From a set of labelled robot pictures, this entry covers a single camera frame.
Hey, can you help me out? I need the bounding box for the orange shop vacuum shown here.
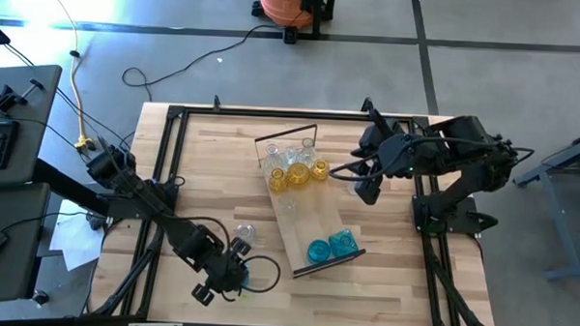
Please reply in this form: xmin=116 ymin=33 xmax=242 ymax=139
xmin=248 ymin=0 xmax=337 ymax=46

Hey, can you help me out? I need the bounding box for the black support beam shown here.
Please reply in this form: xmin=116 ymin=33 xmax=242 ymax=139
xmin=30 ymin=157 xmax=127 ymax=219

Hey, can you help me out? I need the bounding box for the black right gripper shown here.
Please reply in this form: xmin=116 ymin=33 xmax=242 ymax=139
xmin=354 ymin=120 xmax=417 ymax=208

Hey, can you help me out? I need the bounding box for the wooden shelf with black frame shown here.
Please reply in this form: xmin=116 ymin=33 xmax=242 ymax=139
xmin=248 ymin=120 xmax=373 ymax=282

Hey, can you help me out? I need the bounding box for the white paper sheet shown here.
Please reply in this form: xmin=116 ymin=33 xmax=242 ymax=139
xmin=47 ymin=198 xmax=107 ymax=274

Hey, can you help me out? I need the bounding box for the black aluminium table frame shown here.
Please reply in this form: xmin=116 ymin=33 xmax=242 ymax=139
xmin=84 ymin=86 xmax=505 ymax=326

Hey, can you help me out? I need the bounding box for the grey metal stand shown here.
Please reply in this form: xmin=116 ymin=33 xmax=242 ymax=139
xmin=509 ymin=122 xmax=580 ymax=283

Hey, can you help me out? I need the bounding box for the teal star-cut glass vase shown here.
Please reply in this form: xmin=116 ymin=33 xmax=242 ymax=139
xmin=328 ymin=227 xmax=362 ymax=258

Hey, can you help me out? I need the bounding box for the yellow extension cable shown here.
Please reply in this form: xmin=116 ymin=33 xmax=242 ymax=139
xmin=32 ymin=0 xmax=102 ymax=153

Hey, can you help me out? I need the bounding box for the black desk clamp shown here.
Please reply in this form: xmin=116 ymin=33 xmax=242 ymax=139
xmin=0 ymin=76 xmax=46 ymax=117

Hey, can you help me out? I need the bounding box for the clear diamond-cut tall vase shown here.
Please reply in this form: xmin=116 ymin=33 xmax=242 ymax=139
xmin=262 ymin=142 xmax=283 ymax=173

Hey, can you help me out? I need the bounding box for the clear slender glass carafe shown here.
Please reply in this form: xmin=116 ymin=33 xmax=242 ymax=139
xmin=300 ymin=136 xmax=318 ymax=165

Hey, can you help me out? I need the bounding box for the black vacuum power cable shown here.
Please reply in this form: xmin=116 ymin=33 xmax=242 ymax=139
xmin=121 ymin=18 xmax=286 ymax=107

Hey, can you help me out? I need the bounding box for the teal quilted glass vase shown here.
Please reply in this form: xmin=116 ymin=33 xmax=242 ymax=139
xmin=305 ymin=238 xmax=332 ymax=266

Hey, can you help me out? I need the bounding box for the clear ribbed glass jar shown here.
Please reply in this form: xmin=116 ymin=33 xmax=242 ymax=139
xmin=234 ymin=222 xmax=258 ymax=245
xmin=282 ymin=146 xmax=301 ymax=167

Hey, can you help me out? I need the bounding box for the yellow hobnail glass vase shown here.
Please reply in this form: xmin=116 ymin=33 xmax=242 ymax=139
xmin=286 ymin=162 xmax=312 ymax=189

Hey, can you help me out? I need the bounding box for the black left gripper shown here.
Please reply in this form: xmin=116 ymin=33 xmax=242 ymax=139
xmin=190 ymin=234 xmax=254 ymax=309

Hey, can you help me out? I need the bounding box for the yellow ribbed glass jar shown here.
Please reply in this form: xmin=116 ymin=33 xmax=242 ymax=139
xmin=309 ymin=158 xmax=331 ymax=182

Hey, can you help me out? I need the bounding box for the dark grey desk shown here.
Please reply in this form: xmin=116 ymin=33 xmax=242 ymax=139
xmin=0 ymin=180 xmax=53 ymax=307
xmin=0 ymin=62 xmax=63 ymax=191

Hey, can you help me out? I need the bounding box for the yellow grid-pattern glass vase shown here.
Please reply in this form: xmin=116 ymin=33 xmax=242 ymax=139
xmin=268 ymin=167 xmax=290 ymax=193

